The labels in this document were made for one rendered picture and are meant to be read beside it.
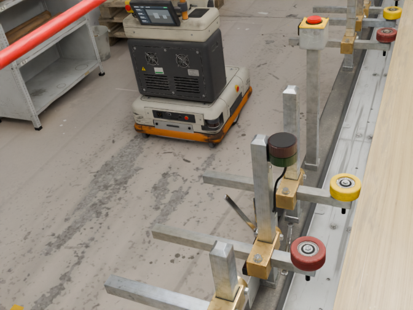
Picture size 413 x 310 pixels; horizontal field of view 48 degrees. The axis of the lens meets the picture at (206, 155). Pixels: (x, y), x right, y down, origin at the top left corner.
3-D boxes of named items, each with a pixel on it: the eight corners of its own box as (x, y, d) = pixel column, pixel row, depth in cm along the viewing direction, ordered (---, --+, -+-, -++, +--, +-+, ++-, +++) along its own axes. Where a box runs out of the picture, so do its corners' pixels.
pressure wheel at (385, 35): (386, 50, 204) (389, 24, 197) (397, 56, 198) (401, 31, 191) (370, 54, 203) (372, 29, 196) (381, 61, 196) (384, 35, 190)
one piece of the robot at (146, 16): (190, 34, 263) (177, 3, 244) (137, 31, 276) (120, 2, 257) (196, 18, 267) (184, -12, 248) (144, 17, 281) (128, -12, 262)
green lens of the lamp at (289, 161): (265, 165, 98) (264, 156, 96) (273, 148, 102) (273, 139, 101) (293, 169, 95) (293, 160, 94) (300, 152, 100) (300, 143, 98)
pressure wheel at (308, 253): (287, 288, 112) (286, 256, 105) (295, 262, 117) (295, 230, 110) (321, 296, 108) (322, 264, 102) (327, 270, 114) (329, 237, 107)
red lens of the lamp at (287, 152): (264, 155, 96) (263, 146, 95) (273, 139, 101) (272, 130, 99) (293, 159, 94) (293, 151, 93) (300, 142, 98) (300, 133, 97)
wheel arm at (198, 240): (153, 241, 126) (150, 229, 123) (158, 232, 128) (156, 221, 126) (314, 280, 109) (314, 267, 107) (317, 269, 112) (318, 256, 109)
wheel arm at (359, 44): (288, 47, 213) (288, 38, 211) (290, 43, 216) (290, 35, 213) (389, 52, 197) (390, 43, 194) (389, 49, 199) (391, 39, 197)
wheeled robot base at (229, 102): (220, 147, 292) (216, 114, 277) (133, 135, 316) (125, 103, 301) (254, 95, 339) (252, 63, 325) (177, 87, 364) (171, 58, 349)
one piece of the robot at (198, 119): (204, 126, 286) (202, 114, 281) (145, 119, 302) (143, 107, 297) (205, 123, 288) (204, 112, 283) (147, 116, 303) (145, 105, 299)
